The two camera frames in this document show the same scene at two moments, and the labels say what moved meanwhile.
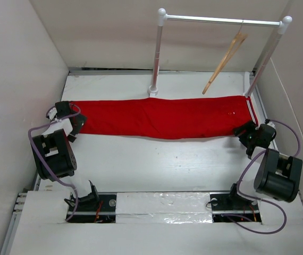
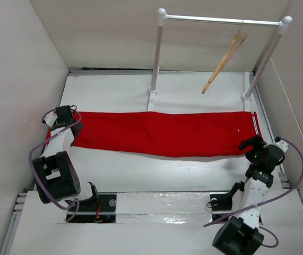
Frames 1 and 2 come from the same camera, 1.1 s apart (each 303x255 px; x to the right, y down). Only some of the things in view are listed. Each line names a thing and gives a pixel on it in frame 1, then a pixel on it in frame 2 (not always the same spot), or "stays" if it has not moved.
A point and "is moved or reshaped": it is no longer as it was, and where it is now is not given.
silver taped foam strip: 163,207 stays
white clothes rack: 283,24 stays
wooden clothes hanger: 232,50 stays
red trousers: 166,118 is moved or reshaped
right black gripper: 249,127 -> 257,142
